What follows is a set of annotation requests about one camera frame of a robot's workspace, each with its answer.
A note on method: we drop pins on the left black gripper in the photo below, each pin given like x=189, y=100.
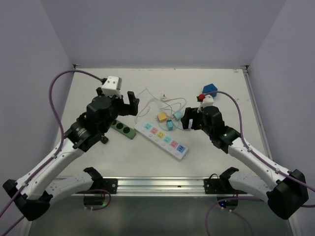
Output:
x=133, y=103

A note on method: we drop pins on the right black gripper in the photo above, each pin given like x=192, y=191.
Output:
x=190, y=113

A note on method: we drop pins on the light blue plug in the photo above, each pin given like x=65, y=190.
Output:
x=177, y=115

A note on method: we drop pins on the teal plug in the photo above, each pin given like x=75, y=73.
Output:
x=169, y=125

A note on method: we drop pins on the green power strip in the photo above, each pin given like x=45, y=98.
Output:
x=124, y=129

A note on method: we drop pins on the blue plug adapter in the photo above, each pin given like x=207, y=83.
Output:
x=210, y=89

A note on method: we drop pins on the white power strip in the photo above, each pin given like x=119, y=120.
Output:
x=161, y=139

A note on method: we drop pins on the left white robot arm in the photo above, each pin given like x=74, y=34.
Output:
x=30, y=193

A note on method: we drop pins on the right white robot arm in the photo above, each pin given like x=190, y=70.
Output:
x=283, y=190

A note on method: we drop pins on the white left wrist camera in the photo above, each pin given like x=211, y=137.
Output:
x=111, y=87

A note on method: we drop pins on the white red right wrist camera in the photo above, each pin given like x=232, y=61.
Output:
x=205, y=101

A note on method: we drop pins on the aluminium right side rail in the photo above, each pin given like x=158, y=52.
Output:
x=256, y=112

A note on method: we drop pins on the aluminium rail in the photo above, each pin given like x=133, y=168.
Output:
x=256, y=112
x=158, y=186

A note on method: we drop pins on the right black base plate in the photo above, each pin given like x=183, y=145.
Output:
x=220, y=184

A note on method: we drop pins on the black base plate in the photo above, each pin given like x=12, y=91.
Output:
x=220, y=184
x=109, y=184

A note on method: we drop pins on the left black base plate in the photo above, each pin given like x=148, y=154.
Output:
x=109, y=184

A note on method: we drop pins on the aluminium front rail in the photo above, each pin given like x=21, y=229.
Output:
x=158, y=186

